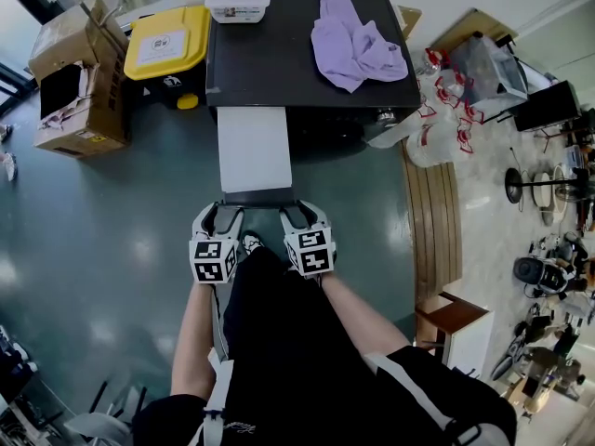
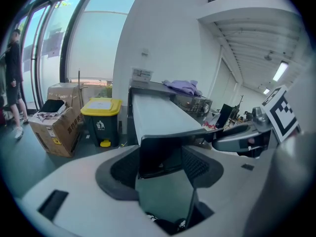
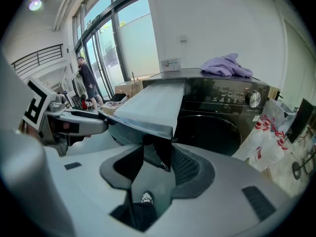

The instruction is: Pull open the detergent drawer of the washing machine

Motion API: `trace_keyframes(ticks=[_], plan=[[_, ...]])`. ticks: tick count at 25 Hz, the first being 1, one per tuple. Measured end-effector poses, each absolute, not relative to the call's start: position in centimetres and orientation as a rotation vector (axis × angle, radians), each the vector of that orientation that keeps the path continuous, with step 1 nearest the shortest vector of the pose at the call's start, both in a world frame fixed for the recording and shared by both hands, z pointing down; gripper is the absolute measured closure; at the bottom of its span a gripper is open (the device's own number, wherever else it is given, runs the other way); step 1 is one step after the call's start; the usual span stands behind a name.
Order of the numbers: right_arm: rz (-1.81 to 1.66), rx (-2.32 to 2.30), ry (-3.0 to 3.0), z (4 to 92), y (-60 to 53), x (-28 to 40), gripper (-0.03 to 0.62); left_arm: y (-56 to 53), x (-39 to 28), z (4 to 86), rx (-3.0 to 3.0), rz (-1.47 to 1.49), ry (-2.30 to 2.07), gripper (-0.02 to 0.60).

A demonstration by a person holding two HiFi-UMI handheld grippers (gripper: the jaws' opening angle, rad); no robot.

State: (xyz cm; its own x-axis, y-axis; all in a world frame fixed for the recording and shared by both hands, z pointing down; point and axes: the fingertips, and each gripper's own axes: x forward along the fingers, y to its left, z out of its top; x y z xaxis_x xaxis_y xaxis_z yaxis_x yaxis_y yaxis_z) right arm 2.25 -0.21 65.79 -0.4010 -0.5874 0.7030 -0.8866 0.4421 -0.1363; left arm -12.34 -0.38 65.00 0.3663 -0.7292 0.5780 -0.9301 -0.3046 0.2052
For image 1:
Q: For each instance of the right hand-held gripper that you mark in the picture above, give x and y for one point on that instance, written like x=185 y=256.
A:
x=311 y=253

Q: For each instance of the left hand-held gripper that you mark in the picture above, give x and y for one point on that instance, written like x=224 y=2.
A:
x=211 y=263

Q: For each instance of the white drawer tray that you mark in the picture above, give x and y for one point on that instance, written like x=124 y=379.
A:
x=255 y=151

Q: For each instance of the person's right forearm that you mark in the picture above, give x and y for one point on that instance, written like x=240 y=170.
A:
x=362 y=314

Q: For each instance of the person's left forearm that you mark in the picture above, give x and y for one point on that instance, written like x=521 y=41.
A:
x=195 y=342

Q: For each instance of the cardboard boxes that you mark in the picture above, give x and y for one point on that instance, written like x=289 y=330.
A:
x=107 y=114

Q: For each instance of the person's left shoe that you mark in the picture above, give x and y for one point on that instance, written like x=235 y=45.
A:
x=251 y=242

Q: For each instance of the wooden slatted bench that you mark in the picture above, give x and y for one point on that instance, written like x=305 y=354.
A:
x=434 y=230

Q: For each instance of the person's black clothing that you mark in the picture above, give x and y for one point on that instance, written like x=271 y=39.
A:
x=302 y=365

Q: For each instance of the cluster of clear water jugs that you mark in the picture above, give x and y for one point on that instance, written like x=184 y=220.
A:
x=432 y=142

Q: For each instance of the black washing machine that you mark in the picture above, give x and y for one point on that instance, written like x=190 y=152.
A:
x=269 y=63

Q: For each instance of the purple cloth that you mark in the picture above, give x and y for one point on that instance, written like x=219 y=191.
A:
x=353 y=54

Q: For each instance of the black bin with yellow lid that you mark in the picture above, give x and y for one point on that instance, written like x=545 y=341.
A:
x=162 y=49

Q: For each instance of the white cabinet with wooden top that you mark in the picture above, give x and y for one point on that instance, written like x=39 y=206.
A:
x=465 y=337

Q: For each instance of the black floor fan stand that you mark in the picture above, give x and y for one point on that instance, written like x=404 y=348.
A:
x=513 y=186

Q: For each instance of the white plastic lidded box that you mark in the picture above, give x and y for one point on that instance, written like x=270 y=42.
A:
x=237 y=3

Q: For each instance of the small flat cardboard piece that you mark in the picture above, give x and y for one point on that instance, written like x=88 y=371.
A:
x=409 y=21

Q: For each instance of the black round device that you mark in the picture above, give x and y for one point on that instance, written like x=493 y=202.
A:
x=527 y=272

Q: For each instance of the clear plastic storage bag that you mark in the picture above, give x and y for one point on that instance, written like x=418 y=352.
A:
x=488 y=70

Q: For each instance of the white round planter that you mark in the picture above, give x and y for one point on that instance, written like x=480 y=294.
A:
x=541 y=195

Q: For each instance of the closed cardboard box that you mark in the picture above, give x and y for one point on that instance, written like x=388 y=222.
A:
x=56 y=49

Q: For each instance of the large leaning cardboard sheet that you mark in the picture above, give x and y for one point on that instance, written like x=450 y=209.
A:
x=469 y=26

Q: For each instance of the black flat monitor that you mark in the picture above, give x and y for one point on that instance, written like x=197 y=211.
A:
x=548 y=107

